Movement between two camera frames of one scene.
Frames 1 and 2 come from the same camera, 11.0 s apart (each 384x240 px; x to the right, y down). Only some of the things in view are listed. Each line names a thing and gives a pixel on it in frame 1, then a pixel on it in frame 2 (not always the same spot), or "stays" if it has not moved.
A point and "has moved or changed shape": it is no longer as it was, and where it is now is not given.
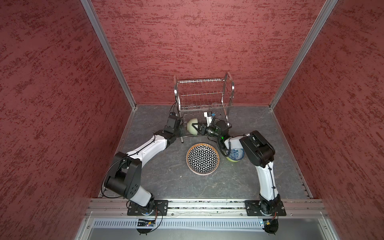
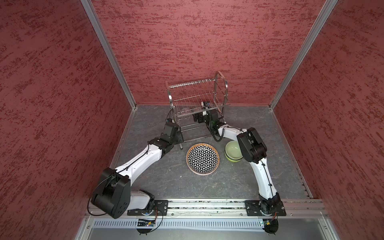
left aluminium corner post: x=119 y=72 stays
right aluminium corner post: x=327 y=8 stays
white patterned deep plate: x=203 y=159 stays
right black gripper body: x=206 y=130 → x=202 y=118
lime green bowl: x=229 y=159 stays
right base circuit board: x=271 y=226 stays
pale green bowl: x=191 y=129 → x=233 y=150
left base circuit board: x=143 y=222 stays
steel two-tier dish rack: x=195 y=97 has moved or changed shape
